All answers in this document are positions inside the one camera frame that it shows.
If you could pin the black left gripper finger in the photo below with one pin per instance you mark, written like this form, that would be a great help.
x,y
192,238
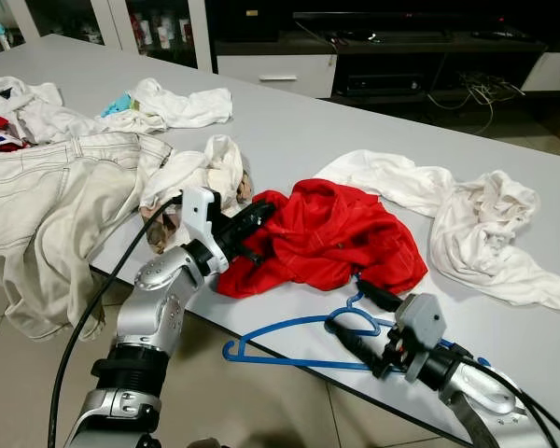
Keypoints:
x,y
252,250
258,213

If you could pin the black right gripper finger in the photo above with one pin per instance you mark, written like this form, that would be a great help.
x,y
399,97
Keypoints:
x,y
378,297
355,341

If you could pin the white mesh jersey brown print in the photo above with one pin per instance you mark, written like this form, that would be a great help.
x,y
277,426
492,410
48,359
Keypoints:
x,y
201,173

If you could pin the blue plastic hanger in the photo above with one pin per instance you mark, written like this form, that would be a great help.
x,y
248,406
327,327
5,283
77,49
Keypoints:
x,y
280,327

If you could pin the plain red shirt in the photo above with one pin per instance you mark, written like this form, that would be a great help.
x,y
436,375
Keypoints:
x,y
336,233

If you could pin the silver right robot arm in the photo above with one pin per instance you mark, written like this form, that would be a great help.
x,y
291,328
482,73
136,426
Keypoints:
x,y
485,392

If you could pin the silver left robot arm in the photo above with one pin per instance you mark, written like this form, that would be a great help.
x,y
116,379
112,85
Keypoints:
x,y
149,317

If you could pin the cream crumpled shirt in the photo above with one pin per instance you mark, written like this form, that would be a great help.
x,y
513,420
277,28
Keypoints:
x,y
485,233

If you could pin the white garment with teal patch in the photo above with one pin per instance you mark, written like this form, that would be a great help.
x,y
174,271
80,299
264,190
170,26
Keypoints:
x,y
182,104

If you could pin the wide white console drawer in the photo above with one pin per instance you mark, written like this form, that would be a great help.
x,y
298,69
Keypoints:
x,y
275,75

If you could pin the teal cloth patch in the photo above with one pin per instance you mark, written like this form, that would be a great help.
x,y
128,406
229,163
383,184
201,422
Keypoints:
x,y
117,104

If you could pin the black set-top box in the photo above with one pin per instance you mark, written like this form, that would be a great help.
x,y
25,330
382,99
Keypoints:
x,y
383,84

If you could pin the cream white jeans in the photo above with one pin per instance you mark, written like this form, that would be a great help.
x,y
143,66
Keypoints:
x,y
47,215

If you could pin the white glass door cabinet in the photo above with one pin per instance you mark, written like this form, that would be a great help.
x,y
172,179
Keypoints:
x,y
201,33

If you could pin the black speaker box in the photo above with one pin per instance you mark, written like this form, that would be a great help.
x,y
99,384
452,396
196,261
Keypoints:
x,y
252,14

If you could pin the white crumpled shirt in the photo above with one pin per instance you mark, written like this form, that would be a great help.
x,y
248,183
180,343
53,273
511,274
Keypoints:
x,y
37,112

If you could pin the black television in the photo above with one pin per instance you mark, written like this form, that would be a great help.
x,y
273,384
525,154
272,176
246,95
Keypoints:
x,y
401,19

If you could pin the small white console drawer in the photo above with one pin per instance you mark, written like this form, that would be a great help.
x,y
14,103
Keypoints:
x,y
551,72

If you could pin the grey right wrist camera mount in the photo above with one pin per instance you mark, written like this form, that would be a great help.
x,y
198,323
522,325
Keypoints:
x,y
420,327

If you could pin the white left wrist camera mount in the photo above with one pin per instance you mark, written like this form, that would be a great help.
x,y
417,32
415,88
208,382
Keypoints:
x,y
198,210

